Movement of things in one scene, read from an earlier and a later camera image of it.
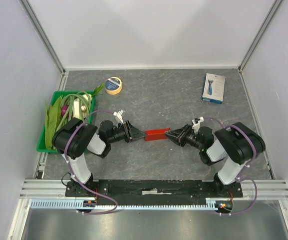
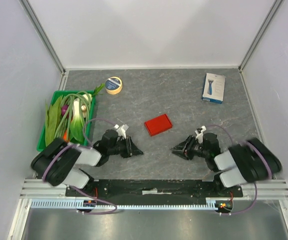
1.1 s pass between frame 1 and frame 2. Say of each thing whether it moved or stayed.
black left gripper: moved
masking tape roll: stayed
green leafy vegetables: stayed
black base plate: stayed
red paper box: moved
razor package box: stayed
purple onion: stayed
